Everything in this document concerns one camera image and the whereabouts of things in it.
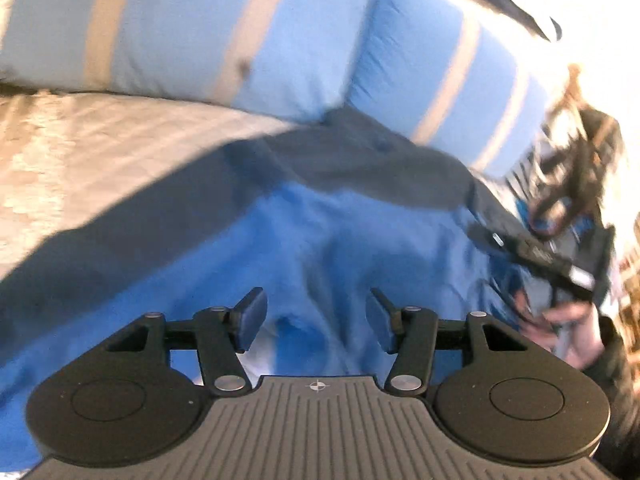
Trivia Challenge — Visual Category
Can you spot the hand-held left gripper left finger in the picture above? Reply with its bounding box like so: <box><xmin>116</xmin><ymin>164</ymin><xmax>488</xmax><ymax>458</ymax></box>
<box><xmin>106</xmin><ymin>287</ymin><xmax>268</xmax><ymax>397</ymax></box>

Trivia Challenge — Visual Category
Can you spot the small blue striped pillow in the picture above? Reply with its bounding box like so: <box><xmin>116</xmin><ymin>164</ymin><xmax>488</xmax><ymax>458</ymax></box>
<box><xmin>0</xmin><ymin>0</ymin><xmax>378</xmax><ymax>123</ymax></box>

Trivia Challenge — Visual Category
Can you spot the person's right hand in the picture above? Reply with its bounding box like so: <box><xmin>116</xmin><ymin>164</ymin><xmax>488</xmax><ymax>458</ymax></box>
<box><xmin>520</xmin><ymin>301</ymin><xmax>607</xmax><ymax>368</ymax></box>

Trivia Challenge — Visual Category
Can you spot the large blue striped pillow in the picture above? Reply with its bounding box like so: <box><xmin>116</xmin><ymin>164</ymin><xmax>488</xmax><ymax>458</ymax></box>
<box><xmin>347</xmin><ymin>0</ymin><xmax>551</xmax><ymax>178</ymax></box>

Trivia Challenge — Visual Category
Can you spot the person's right forearm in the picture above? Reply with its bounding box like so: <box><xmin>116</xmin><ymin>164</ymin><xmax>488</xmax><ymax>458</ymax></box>
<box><xmin>582</xmin><ymin>317</ymin><xmax>640</xmax><ymax>478</ymax></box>

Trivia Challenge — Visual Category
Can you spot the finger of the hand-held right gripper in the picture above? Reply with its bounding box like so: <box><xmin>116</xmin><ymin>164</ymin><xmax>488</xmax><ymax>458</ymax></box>
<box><xmin>467</xmin><ymin>222</ymin><xmax>518</xmax><ymax>260</ymax></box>

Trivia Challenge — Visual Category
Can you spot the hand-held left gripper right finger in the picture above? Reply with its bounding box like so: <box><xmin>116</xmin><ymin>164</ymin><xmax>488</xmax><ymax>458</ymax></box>
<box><xmin>366</xmin><ymin>287</ymin><xmax>531</xmax><ymax>397</ymax></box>

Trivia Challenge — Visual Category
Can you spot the blue fleece garment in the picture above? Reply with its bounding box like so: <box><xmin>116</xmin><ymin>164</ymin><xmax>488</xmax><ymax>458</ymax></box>
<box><xmin>0</xmin><ymin>107</ymin><xmax>556</xmax><ymax>476</ymax></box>

